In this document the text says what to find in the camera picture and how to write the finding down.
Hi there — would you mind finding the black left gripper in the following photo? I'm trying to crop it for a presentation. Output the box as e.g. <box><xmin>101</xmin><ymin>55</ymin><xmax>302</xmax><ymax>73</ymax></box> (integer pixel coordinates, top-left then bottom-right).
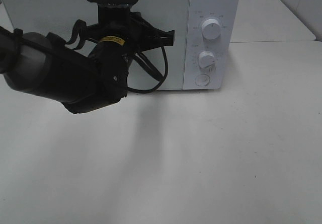
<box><xmin>83</xmin><ymin>0</ymin><xmax>175</xmax><ymax>53</ymax></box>

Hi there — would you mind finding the white microwave door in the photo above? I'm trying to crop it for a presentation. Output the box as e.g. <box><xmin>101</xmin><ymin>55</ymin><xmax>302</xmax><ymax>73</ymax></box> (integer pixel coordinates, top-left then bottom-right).
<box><xmin>1</xmin><ymin>0</ymin><xmax>188</xmax><ymax>90</ymax></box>

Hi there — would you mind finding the round door release button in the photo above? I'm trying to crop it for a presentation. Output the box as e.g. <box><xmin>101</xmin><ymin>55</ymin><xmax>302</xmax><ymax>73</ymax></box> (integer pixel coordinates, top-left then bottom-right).
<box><xmin>195</xmin><ymin>74</ymin><xmax>210</xmax><ymax>87</ymax></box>

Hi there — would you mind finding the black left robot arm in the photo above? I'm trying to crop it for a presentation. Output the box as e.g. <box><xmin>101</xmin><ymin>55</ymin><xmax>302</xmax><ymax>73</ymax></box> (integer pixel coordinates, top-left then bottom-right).
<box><xmin>1</xmin><ymin>0</ymin><xmax>175</xmax><ymax>114</ymax></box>

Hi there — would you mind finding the upper white microwave knob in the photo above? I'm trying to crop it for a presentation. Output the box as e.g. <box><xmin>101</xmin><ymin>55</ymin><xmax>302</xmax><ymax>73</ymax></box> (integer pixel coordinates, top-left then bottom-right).
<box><xmin>201</xmin><ymin>18</ymin><xmax>221</xmax><ymax>40</ymax></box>

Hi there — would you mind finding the white microwave knob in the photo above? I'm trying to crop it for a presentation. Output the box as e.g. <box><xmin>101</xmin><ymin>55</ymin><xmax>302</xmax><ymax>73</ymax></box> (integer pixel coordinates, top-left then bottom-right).
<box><xmin>201</xmin><ymin>18</ymin><xmax>221</xmax><ymax>40</ymax></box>
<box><xmin>198</xmin><ymin>51</ymin><xmax>216</xmax><ymax>69</ymax></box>

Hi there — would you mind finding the white microwave oven body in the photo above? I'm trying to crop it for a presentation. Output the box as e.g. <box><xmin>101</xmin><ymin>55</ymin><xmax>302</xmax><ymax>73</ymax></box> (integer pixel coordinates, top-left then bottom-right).
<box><xmin>2</xmin><ymin>0</ymin><xmax>238</xmax><ymax>90</ymax></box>

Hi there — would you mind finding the lower white microwave knob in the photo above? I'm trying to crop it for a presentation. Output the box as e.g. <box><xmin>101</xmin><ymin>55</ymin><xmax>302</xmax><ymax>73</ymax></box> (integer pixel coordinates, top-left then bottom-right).
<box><xmin>198</xmin><ymin>51</ymin><xmax>216</xmax><ymax>69</ymax></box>

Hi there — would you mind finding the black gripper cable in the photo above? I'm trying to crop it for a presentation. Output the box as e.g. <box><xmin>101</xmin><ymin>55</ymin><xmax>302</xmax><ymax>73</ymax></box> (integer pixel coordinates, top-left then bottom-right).
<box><xmin>125</xmin><ymin>45</ymin><xmax>169</xmax><ymax>94</ymax></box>

